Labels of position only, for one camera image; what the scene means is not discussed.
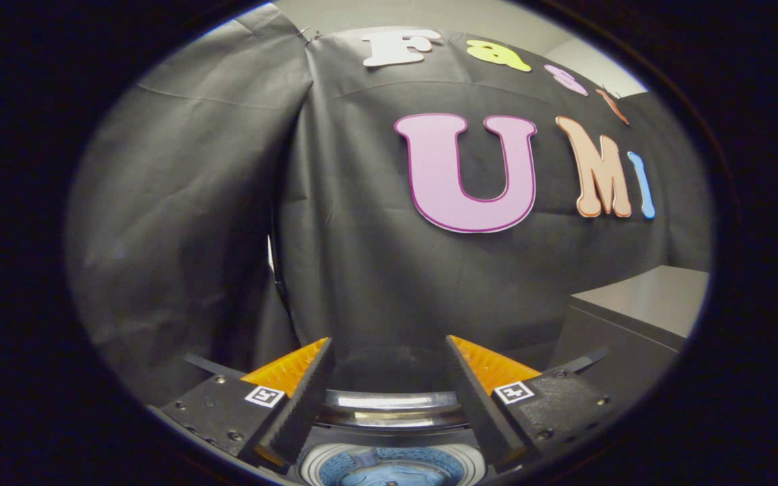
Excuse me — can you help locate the black backdrop cloth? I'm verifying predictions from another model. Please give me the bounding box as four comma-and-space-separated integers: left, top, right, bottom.
65, 3, 712, 406

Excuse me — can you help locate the light blue garment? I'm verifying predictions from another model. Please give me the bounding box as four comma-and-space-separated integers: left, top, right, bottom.
338, 449, 454, 486

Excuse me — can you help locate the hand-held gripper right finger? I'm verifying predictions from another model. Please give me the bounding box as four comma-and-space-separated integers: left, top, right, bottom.
444, 335, 616, 473

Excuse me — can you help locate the grey washing machine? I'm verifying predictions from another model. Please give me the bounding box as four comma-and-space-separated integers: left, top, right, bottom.
291, 425, 492, 486

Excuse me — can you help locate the beige cabinet with dark top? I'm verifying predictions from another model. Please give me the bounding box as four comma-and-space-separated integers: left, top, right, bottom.
550, 265, 709, 406

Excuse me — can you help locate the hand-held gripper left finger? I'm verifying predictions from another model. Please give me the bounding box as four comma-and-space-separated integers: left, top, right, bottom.
148, 337, 336, 468

